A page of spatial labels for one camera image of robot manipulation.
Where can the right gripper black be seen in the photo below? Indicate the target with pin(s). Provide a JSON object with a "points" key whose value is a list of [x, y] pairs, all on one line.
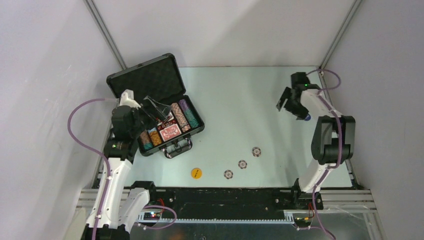
{"points": [[292, 100]]}

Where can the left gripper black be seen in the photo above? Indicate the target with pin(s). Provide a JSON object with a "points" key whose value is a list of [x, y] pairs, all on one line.
{"points": [[145, 112]]}

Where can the red playing card deck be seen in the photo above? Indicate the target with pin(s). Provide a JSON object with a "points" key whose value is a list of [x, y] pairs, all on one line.
{"points": [[170, 132]]}

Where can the blue small blind button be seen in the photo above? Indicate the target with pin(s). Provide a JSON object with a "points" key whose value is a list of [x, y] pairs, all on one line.
{"points": [[308, 118]]}

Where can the black poker set case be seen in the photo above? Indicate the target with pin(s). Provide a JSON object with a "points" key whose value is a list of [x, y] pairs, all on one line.
{"points": [[160, 79]]}

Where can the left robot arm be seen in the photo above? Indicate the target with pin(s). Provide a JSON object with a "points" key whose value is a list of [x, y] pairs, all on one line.
{"points": [[109, 218]]}

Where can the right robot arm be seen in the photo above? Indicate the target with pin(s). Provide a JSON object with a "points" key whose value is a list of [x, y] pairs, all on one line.
{"points": [[333, 140]]}

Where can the orange blue chip stack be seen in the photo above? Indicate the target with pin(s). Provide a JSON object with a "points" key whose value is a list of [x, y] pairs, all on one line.
{"points": [[154, 137]]}

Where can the purple chip stack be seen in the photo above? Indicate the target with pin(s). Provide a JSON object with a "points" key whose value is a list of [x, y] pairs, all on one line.
{"points": [[183, 105]]}

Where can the brown teal chip stack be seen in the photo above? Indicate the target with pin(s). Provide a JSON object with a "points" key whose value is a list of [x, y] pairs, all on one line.
{"points": [[146, 141]]}

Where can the pink brown chip stack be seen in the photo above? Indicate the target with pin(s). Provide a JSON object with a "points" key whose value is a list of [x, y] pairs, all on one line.
{"points": [[180, 117]]}

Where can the poker chip near triangle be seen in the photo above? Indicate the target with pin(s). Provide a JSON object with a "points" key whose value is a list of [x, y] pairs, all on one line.
{"points": [[256, 151]]}

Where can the yellow round button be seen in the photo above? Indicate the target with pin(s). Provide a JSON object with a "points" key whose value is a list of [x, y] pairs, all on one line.
{"points": [[196, 173]]}

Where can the poker chip middle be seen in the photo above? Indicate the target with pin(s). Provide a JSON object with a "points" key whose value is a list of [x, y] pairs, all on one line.
{"points": [[242, 164]]}

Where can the poker chip lower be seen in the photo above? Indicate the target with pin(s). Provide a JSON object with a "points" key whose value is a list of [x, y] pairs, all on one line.
{"points": [[228, 174]]}

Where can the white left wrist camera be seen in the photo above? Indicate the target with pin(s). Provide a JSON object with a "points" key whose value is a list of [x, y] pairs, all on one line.
{"points": [[127, 99]]}

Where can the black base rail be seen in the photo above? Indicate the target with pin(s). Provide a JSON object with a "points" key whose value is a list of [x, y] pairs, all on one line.
{"points": [[234, 204]]}

